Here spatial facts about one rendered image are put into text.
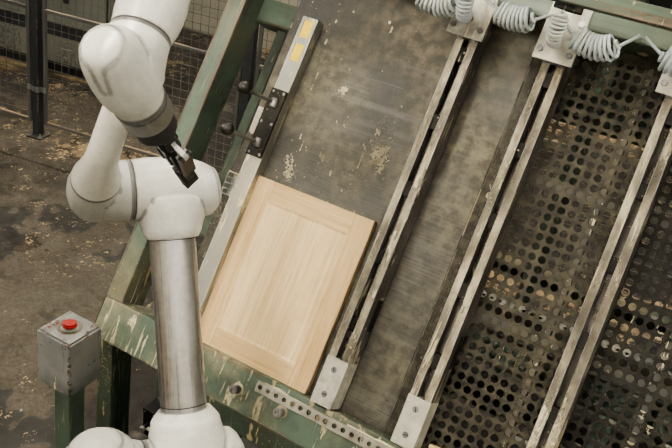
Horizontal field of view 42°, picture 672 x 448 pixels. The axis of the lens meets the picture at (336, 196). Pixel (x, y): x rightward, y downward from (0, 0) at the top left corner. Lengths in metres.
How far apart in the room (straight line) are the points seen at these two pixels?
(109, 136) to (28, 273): 2.80
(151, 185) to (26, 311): 2.35
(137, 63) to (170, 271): 0.68
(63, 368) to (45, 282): 1.92
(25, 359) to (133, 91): 2.62
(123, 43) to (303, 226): 1.16
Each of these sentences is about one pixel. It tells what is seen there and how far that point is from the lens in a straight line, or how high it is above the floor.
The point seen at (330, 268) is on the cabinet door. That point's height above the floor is 1.17.
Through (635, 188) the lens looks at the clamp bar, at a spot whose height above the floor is 1.59.
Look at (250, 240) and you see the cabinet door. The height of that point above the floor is 1.16.
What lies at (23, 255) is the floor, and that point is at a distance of 4.57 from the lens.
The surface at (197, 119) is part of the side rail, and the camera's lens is 2.57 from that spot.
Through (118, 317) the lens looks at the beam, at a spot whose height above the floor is 0.87.
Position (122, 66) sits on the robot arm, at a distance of 1.34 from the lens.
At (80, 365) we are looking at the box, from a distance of 2.48.
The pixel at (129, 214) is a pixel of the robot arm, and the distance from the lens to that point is 1.90.
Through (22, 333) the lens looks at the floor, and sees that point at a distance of 4.04.
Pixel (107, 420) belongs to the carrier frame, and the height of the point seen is 0.49.
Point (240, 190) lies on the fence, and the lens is 2.46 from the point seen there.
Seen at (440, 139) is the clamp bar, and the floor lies 1.55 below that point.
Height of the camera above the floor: 2.38
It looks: 26 degrees down
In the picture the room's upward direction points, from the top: 9 degrees clockwise
